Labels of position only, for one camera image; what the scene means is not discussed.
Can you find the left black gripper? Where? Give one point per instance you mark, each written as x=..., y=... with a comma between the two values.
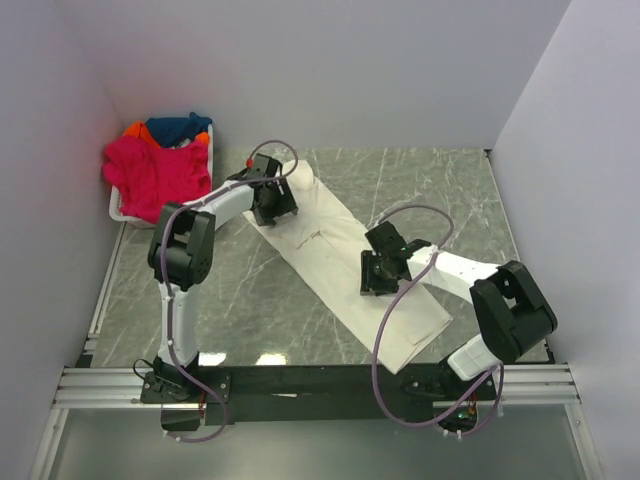
x=285, y=205

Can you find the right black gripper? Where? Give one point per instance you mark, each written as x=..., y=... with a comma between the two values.
x=367, y=281

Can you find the white t shirt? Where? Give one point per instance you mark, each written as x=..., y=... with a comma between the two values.
x=323, y=244

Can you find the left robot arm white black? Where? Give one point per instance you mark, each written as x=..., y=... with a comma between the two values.
x=181, y=253

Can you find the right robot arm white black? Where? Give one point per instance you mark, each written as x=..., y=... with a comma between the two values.
x=511, y=312

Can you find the blue t shirt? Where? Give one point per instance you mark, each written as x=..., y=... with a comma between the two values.
x=172, y=131

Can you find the pink t shirt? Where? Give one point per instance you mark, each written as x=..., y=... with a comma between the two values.
x=165, y=190

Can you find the black base beam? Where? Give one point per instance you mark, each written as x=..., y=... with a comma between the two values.
x=305, y=393

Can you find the orange t shirt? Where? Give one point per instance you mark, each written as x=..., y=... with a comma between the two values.
x=139, y=130

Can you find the white laundry basket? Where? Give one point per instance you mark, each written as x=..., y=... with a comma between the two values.
x=125, y=212

